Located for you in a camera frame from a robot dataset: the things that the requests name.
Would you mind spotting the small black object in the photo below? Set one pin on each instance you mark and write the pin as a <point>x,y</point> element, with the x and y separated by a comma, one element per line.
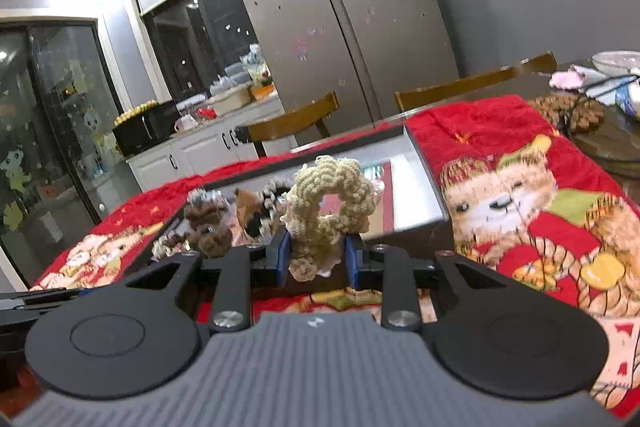
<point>241,134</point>

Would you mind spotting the black storage box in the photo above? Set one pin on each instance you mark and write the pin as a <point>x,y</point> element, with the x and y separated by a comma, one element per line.
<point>425,177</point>

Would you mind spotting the beige plastic basin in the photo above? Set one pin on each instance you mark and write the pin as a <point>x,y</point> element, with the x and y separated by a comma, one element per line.
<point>230,101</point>

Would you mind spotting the tray of gold chocolates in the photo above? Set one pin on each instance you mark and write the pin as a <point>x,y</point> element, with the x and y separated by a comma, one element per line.
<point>134,112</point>

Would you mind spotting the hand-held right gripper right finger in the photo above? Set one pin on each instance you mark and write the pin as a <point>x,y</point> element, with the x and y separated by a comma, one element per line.
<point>352,264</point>

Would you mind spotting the black and white scrunchie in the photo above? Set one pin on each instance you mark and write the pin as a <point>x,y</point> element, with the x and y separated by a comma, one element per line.
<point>272,194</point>

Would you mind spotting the printed plastic bag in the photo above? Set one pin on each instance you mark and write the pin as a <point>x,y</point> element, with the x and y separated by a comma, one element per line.
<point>255,67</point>

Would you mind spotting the brown and white scrunchie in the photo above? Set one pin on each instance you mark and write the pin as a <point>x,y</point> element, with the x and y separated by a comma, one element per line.
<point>165,247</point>

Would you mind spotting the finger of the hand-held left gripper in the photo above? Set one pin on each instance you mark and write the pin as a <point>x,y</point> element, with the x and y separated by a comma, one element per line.
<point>40,301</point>
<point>84,292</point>

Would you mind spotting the silver refrigerator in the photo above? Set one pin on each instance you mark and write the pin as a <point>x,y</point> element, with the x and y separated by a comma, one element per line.
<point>340,17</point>

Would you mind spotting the pink and white cloth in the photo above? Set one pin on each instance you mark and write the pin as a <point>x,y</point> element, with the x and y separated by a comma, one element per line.
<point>567,79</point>

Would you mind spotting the beige crochet scrunchie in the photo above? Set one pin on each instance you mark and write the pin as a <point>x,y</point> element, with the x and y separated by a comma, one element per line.
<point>305,187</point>

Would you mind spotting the large brown fuzzy hair claw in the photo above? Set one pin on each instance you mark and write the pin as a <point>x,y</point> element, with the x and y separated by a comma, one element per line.
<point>217,242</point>

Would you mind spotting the white mug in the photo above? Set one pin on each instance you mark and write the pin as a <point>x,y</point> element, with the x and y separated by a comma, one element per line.
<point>185,123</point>

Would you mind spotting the red bear printed blanket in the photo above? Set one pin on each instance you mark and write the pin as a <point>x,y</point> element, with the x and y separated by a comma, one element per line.
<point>500,132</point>

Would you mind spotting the white kitchen cabinet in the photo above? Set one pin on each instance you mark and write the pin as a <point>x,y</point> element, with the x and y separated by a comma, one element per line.
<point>200,152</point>

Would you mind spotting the brown beaded mat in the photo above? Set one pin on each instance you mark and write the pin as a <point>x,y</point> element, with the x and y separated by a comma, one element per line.
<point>560,109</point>

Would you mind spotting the wooden chair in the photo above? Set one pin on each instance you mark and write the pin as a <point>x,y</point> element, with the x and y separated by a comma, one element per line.
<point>475,87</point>
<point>290,117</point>

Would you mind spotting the black microwave oven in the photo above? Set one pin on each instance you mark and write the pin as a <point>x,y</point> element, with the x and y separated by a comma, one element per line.
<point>145,129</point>

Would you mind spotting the small brown fuzzy hair claw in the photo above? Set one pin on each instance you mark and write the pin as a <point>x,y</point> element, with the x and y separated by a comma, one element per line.
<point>202,214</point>

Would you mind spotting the white bowl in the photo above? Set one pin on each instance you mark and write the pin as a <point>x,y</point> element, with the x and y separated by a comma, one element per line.
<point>617,63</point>

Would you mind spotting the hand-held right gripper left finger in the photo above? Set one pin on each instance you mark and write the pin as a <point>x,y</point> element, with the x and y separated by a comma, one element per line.
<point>281,259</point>

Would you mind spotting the orange food packet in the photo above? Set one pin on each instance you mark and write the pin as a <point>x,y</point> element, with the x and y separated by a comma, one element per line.
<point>262,92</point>

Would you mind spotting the tissue pack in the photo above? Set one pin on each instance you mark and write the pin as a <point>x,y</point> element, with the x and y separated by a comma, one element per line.
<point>629,99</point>

